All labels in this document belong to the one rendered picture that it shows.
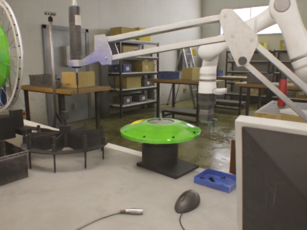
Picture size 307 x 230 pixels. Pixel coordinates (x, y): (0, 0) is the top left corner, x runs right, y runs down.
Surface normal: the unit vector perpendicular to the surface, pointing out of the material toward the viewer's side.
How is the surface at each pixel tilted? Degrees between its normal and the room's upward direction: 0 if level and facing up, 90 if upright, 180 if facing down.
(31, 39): 90
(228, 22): 90
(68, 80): 90
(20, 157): 93
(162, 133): 23
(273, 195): 102
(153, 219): 0
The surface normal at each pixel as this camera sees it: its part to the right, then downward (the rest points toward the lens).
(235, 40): -0.29, 0.18
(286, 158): -0.59, -0.15
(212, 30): -0.63, 0.15
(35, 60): 0.78, 0.12
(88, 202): 0.00, -0.98
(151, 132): -0.11, -0.85
